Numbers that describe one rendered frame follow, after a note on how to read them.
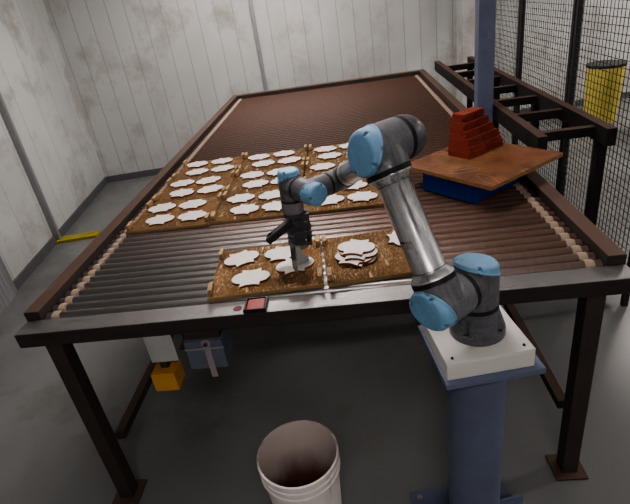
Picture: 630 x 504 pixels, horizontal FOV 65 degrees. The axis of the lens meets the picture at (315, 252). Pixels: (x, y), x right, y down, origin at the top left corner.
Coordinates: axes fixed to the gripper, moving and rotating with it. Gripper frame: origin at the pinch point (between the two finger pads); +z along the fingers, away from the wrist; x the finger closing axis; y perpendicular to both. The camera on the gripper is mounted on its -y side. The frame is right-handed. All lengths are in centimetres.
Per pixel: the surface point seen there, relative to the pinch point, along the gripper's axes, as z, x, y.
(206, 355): 21.2, -19.7, -33.4
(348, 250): -0.7, 4.4, 19.7
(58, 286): 5, 12, -94
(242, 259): 3.4, 14.6, -21.2
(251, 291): 4.4, -8.4, -15.8
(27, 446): 101, 25, -150
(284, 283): 4.1, -5.9, -4.2
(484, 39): -49, 169, 122
